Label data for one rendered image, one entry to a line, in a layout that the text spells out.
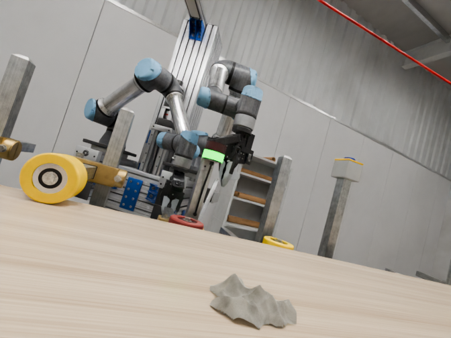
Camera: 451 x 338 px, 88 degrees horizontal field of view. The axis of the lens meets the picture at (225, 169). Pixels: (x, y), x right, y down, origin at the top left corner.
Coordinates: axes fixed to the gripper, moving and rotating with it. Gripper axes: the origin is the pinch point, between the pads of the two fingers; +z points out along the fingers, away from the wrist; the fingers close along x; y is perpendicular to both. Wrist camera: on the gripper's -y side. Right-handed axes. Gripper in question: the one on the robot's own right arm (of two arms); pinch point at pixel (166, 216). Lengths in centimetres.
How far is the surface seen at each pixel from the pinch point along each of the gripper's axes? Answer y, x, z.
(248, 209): 256, -157, 11
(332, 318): -75, -11, -8
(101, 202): -28.5, 20.1, -5.3
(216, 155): -34.4, -3.8, -25.6
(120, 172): -28.6, 18.1, -14.0
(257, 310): -77, 0, -9
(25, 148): -6, 49, -12
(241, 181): 254, -131, -30
